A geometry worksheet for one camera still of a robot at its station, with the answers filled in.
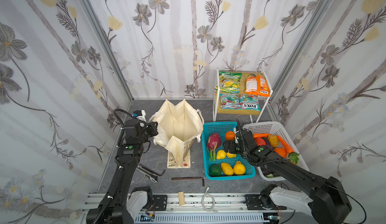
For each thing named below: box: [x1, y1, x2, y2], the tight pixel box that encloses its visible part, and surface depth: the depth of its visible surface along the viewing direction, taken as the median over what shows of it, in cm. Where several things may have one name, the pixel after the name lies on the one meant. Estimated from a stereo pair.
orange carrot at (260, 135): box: [253, 133, 271, 139], surface depth 100 cm
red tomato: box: [255, 137, 267, 147], surface depth 92 cm
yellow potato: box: [267, 134, 280, 148], surface depth 94 cm
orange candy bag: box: [244, 73, 271, 97], surface depth 80 cm
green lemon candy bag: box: [219, 71, 243, 94], surface depth 82 cm
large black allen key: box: [171, 176, 205, 187], surface depth 84 cm
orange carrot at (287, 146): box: [276, 134, 295, 154], surface depth 88 cm
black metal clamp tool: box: [136, 163, 166, 183], surface depth 85 cm
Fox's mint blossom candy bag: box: [239, 94, 262, 112], surface depth 97 cm
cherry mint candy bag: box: [220, 93, 242, 110], surface depth 96 cm
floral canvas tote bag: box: [148, 98, 205, 169], surface depth 83 cm
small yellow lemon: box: [226, 152, 237, 159], surface depth 89 cm
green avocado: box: [208, 163, 222, 176], surface depth 81 cm
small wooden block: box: [177, 191, 186, 206], surface depth 76 cm
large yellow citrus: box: [233, 160, 246, 176], surface depth 82 cm
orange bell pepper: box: [273, 147, 287, 159], surface depth 87 cm
